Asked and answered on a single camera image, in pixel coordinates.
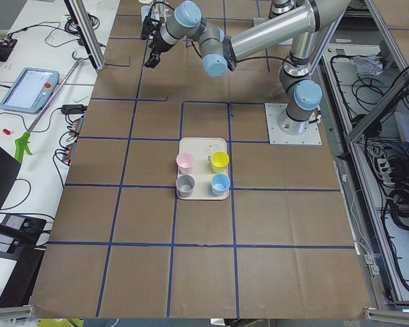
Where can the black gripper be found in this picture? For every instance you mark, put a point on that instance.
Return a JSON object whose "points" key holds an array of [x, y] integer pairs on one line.
{"points": [[158, 45]]}

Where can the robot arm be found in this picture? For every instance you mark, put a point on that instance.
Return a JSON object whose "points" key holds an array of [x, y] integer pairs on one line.
{"points": [[303, 22]]}

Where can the pink cup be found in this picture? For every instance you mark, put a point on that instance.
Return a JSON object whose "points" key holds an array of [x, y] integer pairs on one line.
{"points": [[185, 162]]}

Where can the yellow cup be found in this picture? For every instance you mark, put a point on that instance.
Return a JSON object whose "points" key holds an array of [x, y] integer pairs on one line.
{"points": [[219, 161]]}

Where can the grey cup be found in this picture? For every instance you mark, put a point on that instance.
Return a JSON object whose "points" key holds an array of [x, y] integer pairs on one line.
{"points": [[185, 185]]}

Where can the black power adapter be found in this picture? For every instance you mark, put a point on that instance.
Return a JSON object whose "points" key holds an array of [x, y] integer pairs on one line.
{"points": [[73, 109]]}

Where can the cream plastic tray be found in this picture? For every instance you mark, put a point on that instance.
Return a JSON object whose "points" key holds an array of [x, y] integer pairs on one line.
{"points": [[202, 150]]}

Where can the teach pendant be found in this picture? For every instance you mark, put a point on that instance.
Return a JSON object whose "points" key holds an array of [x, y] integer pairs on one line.
{"points": [[30, 91]]}

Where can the metal reacher grabber tool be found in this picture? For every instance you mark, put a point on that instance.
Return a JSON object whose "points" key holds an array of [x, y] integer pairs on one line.
{"points": [[21, 143]]}

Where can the white wire cup rack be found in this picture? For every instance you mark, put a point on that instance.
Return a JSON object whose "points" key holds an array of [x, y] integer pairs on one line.
{"points": [[160, 10]]}

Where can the aluminium frame post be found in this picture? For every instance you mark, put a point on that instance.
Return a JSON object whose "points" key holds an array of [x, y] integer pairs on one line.
{"points": [[77, 11]]}

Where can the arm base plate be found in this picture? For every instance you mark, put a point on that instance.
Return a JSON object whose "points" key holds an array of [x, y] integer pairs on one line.
{"points": [[284, 131]]}

